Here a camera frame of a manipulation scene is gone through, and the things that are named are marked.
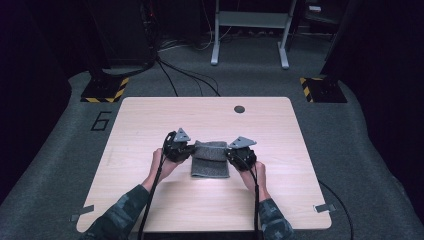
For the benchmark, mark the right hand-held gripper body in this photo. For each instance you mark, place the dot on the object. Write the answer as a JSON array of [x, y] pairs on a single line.
[[243, 156]]

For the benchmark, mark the black stand column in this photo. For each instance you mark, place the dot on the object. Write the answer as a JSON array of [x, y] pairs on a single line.
[[338, 40]]

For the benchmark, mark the black cabinet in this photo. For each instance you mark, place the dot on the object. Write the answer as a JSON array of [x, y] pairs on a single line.
[[121, 33]]

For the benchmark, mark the dark table grommet hole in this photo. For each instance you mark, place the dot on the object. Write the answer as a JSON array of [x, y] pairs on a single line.
[[239, 109]]

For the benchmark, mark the striped black stand base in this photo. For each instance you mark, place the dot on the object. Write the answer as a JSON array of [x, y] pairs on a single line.
[[101, 89], [325, 90]]

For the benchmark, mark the white desk frame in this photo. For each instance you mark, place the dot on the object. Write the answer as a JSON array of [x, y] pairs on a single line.
[[253, 19]]

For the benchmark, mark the person's left hand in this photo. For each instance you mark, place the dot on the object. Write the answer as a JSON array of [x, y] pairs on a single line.
[[161, 168]]

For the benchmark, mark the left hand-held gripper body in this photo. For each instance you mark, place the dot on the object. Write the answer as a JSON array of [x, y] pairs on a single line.
[[175, 150]]

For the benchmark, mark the grey cloth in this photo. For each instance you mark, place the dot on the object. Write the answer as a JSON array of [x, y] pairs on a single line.
[[210, 163]]

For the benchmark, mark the person's right hand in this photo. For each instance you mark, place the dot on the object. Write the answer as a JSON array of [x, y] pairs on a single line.
[[258, 183]]

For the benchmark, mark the small white box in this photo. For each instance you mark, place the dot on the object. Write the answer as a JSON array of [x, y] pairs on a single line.
[[315, 9]]

